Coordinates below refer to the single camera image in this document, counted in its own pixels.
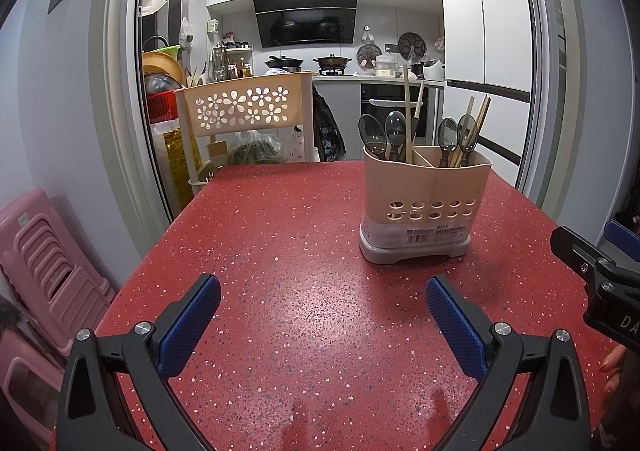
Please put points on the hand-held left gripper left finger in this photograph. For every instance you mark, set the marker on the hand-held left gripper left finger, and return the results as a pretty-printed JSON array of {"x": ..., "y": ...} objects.
[{"x": 192, "y": 326}]

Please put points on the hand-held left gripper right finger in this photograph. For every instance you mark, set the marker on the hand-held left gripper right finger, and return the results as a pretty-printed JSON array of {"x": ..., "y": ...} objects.
[{"x": 457, "y": 331}]

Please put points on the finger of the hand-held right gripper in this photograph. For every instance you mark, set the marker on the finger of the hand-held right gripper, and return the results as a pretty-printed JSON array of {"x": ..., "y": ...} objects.
[
  {"x": 625, "y": 237},
  {"x": 575, "y": 251}
]

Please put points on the beige plastic utensil holder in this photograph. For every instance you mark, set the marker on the beige plastic utensil holder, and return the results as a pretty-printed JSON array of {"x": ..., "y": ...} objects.
[{"x": 420, "y": 186}]

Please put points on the long wooden chopstick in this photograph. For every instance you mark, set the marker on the long wooden chopstick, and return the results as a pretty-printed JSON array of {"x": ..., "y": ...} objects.
[{"x": 407, "y": 116}]

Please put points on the person's right hand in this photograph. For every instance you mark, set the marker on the person's right hand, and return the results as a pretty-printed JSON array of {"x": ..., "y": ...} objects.
[{"x": 612, "y": 371}]

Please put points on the pink plastic stool stack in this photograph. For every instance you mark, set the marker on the pink plastic stool stack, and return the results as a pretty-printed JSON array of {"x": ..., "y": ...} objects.
[{"x": 55, "y": 256}]

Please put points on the yellow oil bottle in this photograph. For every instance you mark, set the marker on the yellow oil bottle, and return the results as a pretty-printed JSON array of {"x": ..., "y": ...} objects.
[{"x": 180, "y": 161}]

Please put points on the plastic bag of greens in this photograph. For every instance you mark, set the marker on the plastic bag of greens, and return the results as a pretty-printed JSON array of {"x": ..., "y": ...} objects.
[{"x": 255, "y": 151}]

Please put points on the red plastic basket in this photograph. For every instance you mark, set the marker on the red plastic basket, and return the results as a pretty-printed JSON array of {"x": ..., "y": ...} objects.
[{"x": 161, "y": 108}]

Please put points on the white refrigerator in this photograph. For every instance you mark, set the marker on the white refrigerator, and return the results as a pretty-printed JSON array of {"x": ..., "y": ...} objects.
[{"x": 487, "y": 46}]

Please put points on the beige flower pattern chair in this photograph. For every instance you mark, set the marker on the beige flower pattern chair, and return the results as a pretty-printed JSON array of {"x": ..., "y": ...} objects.
[{"x": 245, "y": 106}]

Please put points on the white rice cooker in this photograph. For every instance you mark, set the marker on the white rice cooker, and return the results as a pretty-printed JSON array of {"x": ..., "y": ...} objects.
[{"x": 434, "y": 69}]

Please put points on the black patterned bag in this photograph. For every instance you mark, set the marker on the black patterned bag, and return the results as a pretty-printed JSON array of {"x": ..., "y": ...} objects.
[{"x": 327, "y": 131}]

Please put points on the black built-in oven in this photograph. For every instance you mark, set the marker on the black built-in oven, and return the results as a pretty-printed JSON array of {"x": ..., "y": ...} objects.
[{"x": 382, "y": 103}]

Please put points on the metal bowl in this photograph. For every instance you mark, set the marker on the metal bowl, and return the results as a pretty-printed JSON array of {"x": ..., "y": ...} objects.
[{"x": 159, "y": 83}]

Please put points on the orange round basin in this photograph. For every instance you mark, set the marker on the orange round basin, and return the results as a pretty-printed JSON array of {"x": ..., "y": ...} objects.
[{"x": 162, "y": 67}]

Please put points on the large round dark trivet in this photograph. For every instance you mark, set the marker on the large round dark trivet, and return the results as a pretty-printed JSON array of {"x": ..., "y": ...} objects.
[{"x": 412, "y": 45}]

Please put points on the white stacked steamer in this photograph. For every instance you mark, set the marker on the white stacked steamer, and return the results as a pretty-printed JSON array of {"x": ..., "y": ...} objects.
[{"x": 386, "y": 67}]

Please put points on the spice rack with bottles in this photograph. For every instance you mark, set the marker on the spice rack with bottles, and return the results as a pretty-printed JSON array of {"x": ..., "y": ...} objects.
[{"x": 231, "y": 62}]

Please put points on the black wok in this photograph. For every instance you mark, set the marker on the black wok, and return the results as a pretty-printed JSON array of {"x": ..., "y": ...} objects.
[{"x": 284, "y": 63}]

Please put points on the small round patterned trivet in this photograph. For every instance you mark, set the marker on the small round patterned trivet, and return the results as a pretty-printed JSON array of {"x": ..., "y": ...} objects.
[{"x": 369, "y": 56}]

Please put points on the white hanging plastic bag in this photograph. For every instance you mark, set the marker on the white hanging plastic bag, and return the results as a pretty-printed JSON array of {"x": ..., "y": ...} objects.
[{"x": 186, "y": 33}]

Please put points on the dark cooking pot with lid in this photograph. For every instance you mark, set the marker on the dark cooking pot with lid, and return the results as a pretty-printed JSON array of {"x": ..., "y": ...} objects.
[{"x": 332, "y": 61}]

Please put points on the black range hood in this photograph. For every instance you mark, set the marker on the black range hood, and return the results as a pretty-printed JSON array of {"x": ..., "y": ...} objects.
[{"x": 305, "y": 21}]

